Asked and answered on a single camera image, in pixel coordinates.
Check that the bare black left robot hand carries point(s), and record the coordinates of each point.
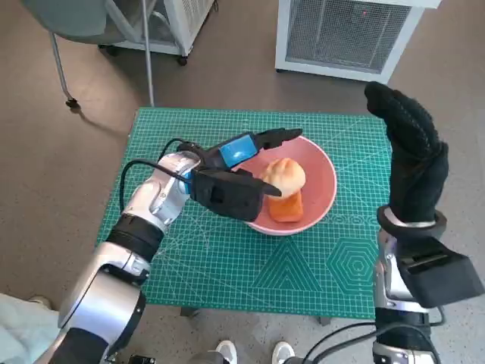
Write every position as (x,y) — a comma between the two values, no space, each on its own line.
(238,149)

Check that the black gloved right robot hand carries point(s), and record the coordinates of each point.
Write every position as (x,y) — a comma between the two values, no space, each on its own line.
(417,170)

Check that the round toy bread bun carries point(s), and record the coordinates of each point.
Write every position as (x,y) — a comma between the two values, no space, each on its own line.
(286,176)

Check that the long toy bread loaf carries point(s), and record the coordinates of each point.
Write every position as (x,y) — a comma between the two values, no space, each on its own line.
(288,210)

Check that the pink bowl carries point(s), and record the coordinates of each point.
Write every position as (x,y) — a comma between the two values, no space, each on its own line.
(318,178)

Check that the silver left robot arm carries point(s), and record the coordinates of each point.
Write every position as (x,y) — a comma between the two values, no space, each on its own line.
(102,292)

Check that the green cutting mat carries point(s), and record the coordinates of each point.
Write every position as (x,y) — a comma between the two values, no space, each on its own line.
(227,265)

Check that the grey metal pole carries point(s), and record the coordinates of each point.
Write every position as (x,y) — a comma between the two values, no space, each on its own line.
(148,57)

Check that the white wheeled cart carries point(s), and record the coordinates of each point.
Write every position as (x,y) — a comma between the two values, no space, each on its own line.
(189,22)

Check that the white cabinet with mesh grille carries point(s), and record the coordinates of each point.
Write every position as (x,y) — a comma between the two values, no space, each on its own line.
(341,34)

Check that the white shoe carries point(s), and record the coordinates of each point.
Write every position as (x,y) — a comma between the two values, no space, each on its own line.
(227,352)
(282,352)

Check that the grey chair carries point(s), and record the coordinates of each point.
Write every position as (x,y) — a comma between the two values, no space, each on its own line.
(76,17)

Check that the small black device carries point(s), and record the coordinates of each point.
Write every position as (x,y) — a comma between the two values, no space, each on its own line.
(142,359)

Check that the person's tan shoe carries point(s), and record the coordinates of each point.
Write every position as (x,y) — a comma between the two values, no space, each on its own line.
(39,302)

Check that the person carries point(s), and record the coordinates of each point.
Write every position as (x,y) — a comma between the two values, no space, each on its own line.
(22,330)

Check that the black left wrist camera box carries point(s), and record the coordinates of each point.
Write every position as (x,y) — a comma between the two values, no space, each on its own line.
(227,197)

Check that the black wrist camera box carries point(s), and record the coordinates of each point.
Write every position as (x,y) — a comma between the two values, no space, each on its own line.
(227,197)
(443,277)

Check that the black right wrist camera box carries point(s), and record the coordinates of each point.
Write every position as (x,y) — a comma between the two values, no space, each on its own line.
(443,277)

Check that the black table bracket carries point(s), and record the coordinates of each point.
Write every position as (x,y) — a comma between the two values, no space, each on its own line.
(326,321)
(190,312)

